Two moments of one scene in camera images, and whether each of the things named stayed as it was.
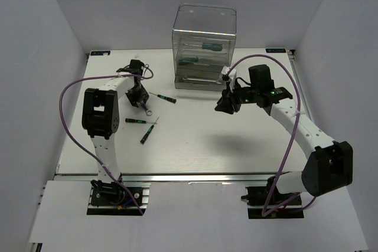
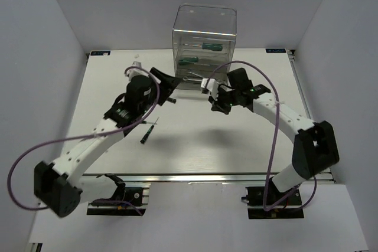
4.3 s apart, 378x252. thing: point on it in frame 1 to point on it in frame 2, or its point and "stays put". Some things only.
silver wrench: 148,112 to 185,78
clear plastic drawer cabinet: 204,38 stays put
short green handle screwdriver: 216,47 stays put
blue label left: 100,52 stays put
